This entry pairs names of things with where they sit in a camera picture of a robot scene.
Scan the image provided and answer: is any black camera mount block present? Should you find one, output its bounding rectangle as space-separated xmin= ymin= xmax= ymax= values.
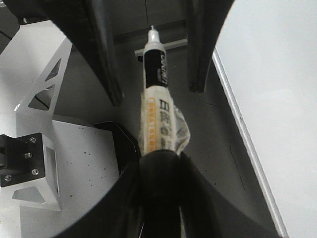
xmin=0 ymin=133 xmax=46 ymax=188

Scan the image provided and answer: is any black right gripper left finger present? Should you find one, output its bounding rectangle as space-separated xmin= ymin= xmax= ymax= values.
xmin=4 ymin=0 xmax=124 ymax=106

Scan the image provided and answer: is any white whiteboard with aluminium frame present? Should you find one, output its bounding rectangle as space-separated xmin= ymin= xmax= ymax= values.
xmin=212 ymin=0 xmax=317 ymax=238

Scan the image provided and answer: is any white black whiteboard marker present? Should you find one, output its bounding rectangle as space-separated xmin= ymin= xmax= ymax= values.
xmin=138 ymin=26 xmax=191 ymax=155

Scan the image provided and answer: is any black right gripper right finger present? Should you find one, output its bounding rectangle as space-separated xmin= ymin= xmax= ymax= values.
xmin=185 ymin=0 xmax=234 ymax=93

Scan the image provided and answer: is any white metal robot bracket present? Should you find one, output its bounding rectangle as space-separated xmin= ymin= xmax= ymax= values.
xmin=0 ymin=21 xmax=119 ymax=238

